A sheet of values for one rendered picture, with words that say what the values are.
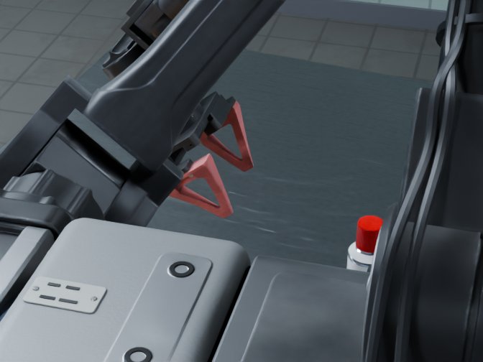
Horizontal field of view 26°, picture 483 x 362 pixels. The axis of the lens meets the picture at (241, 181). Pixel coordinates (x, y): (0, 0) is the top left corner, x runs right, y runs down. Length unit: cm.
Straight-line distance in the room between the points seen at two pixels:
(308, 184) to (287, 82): 37
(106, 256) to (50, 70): 349
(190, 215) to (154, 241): 121
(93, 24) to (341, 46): 100
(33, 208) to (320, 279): 17
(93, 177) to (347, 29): 361
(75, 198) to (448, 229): 29
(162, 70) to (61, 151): 8
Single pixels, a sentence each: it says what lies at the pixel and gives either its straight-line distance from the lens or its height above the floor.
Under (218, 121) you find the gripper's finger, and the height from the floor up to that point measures 125.
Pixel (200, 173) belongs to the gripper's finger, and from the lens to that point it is 109.
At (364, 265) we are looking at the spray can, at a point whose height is 104.
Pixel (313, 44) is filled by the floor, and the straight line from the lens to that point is 411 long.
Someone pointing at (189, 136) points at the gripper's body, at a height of 126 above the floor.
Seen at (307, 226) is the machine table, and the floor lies 83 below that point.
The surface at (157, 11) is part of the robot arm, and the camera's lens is 105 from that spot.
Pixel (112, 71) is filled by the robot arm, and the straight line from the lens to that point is 111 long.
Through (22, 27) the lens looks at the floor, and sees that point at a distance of 433.
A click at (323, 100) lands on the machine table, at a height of 83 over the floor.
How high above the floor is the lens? 183
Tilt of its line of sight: 34 degrees down
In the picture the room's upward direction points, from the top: straight up
